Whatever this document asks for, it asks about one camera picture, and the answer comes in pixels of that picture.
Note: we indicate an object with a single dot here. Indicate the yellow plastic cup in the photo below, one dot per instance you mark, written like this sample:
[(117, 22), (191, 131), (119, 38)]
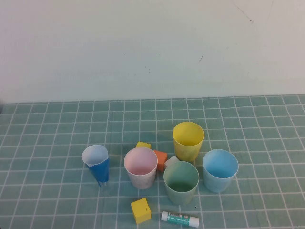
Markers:
[(186, 152)]

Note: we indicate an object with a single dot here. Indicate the pink plastic cup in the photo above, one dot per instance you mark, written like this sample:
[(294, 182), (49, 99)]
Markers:
[(140, 181)]

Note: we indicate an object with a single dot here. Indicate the light blue plastic cup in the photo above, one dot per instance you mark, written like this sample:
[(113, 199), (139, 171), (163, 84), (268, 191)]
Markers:
[(218, 183)]

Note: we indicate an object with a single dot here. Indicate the plain yellow cube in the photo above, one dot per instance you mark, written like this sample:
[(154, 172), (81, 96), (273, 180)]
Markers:
[(143, 144)]

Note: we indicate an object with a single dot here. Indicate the orange cube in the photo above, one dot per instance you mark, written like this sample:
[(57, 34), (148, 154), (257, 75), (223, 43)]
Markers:
[(161, 159)]

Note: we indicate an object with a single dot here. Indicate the white cube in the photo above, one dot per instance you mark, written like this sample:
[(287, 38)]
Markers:
[(170, 162)]

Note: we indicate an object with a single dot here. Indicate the blue paper cone cup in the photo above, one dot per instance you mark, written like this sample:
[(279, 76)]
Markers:
[(100, 171)]

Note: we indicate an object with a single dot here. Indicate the green plastic cup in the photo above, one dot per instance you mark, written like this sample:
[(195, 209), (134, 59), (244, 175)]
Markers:
[(181, 196)]

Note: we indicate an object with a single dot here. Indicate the yellow cube with notch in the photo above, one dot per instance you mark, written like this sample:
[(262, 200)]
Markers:
[(140, 210)]

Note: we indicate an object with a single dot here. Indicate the green grid table mat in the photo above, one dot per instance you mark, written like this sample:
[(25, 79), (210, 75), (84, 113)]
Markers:
[(47, 131)]

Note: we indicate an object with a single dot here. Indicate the white green glue stick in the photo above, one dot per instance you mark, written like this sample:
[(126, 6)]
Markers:
[(178, 218)]

